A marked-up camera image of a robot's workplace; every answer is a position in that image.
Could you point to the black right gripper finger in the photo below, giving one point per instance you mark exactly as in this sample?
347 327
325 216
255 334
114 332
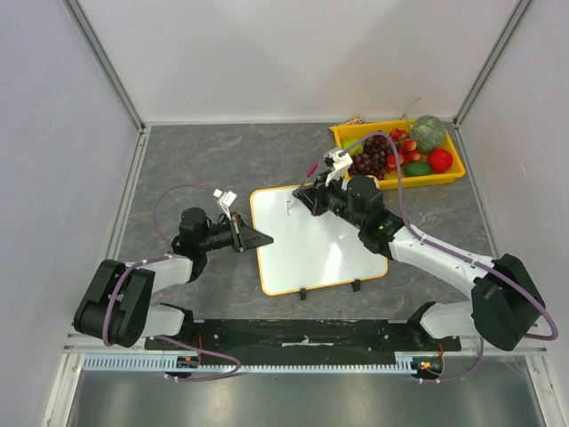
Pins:
311 201
311 190

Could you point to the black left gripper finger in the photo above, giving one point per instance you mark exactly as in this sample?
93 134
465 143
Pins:
256 240
247 231

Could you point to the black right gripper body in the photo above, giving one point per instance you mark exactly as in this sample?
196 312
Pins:
316 196

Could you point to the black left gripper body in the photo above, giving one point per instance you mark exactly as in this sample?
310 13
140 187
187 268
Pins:
239 233

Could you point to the white purple marker pen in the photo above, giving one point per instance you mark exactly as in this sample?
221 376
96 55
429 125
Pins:
308 174

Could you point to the yellow-framed whiteboard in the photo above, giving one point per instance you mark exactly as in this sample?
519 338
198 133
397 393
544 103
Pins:
307 252

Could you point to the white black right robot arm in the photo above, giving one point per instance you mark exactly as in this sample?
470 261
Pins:
503 301

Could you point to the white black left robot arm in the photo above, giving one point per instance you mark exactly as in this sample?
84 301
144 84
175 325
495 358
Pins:
116 305

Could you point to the dark purple grape bunch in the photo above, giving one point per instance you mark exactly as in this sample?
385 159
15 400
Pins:
374 165

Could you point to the green apple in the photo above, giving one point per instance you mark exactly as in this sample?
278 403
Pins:
355 147

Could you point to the yellow snack packet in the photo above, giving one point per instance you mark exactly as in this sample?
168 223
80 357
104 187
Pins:
353 121

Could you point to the yellow plastic fruit tray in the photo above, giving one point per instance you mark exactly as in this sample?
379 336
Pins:
456 170

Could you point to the green mango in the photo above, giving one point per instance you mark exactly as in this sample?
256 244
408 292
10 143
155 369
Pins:
417 169

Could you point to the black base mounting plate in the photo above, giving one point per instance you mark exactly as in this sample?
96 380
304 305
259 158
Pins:
310 340

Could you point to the red apple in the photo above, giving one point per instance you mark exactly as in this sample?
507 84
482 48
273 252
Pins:
440 160

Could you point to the green netted melon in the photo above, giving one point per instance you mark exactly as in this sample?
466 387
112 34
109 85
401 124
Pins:
429 133

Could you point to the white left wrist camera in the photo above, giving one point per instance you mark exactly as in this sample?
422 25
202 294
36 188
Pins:
224 200

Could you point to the white slotted cable duct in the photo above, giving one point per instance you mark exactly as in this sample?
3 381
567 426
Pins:
182 363

